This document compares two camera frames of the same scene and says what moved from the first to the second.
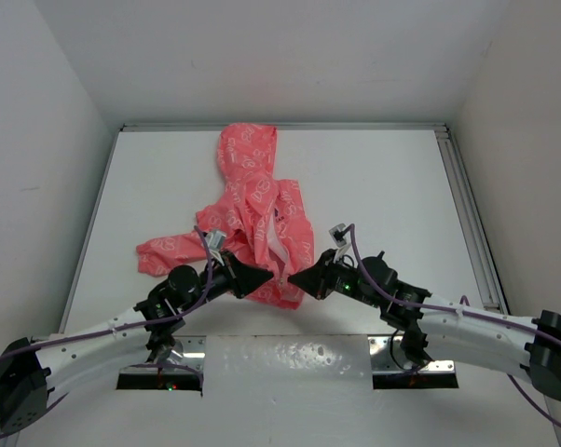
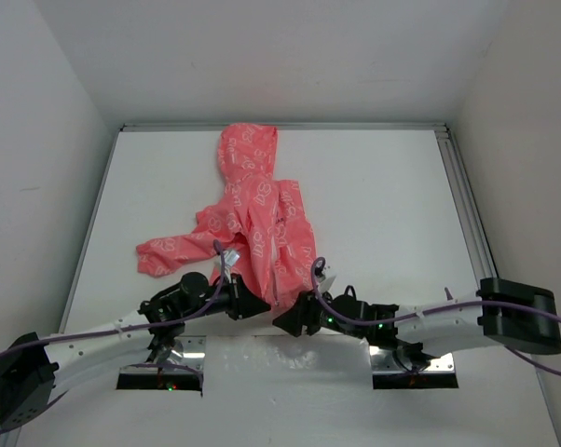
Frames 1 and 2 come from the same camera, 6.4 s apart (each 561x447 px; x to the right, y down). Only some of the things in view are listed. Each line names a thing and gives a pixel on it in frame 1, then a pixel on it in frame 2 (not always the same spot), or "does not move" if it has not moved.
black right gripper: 316,278 → 302,313
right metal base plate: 389,356 does not move
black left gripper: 240,278 → 242,302
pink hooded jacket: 263,219 does not move
